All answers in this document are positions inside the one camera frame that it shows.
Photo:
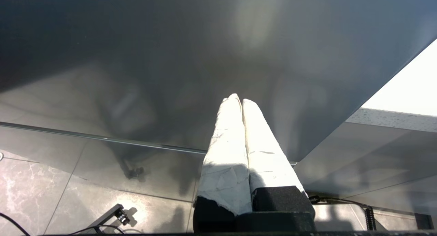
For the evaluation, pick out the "left gripper tissue-wrapped left finger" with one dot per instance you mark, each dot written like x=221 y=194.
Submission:
x=225 y=161

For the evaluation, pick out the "left gripper tissue-wrapped right finger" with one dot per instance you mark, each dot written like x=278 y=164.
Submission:
x=266 y=161

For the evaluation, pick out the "grey cabinet front panel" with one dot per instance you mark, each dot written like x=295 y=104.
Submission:
x=368 y=161

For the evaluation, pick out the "stainless steel appliance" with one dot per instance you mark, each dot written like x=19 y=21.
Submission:
x=136 y=58

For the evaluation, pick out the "small black box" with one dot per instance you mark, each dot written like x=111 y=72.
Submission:
x=424 y=221

